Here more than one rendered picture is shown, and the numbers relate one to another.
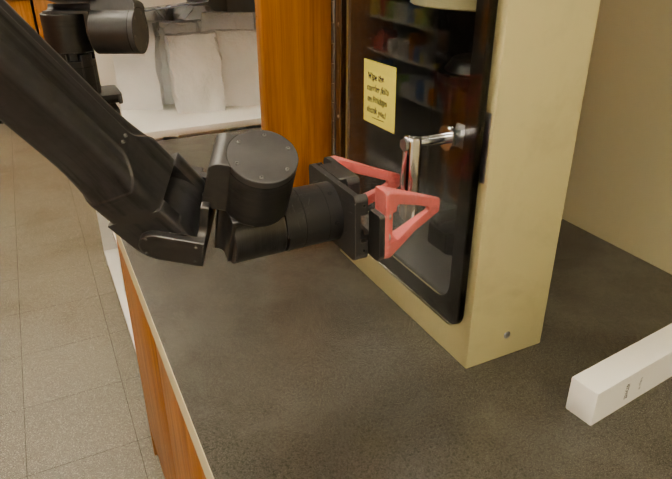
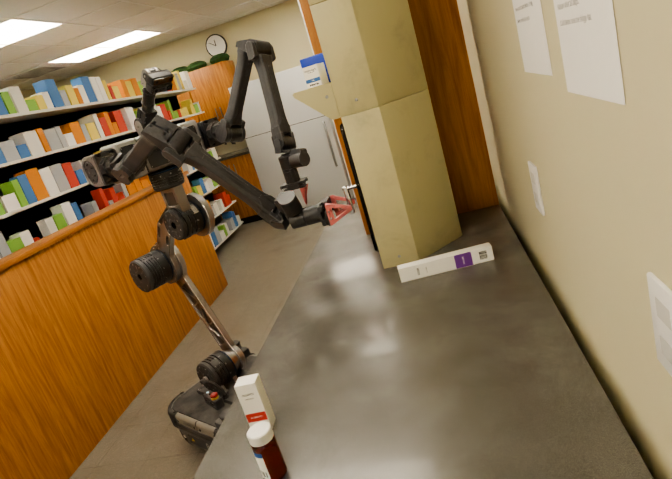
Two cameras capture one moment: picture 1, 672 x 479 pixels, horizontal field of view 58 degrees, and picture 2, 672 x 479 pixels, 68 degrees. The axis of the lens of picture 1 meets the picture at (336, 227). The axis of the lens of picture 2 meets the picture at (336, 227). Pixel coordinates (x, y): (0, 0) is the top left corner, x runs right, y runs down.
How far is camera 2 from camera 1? 1.16 m
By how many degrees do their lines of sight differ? 38
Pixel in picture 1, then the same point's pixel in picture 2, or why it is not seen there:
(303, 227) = (308, 217)
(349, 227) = (320, 216)
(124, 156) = (259, 200)
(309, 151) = not seen: hidden behind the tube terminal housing
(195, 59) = not seen: hidden behind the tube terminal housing
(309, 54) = not seen: hidden behind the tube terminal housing
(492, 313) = (387, 246)
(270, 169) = (286, 200)
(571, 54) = (381, 153)
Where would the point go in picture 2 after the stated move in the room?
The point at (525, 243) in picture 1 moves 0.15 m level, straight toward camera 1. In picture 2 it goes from (391, 219) to (352, 239)
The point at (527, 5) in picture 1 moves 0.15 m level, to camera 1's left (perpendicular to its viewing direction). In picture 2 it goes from (356, 143) to (315, 151)
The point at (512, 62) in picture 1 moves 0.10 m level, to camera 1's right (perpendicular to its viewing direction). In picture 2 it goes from (357, 160) to (387, 155)
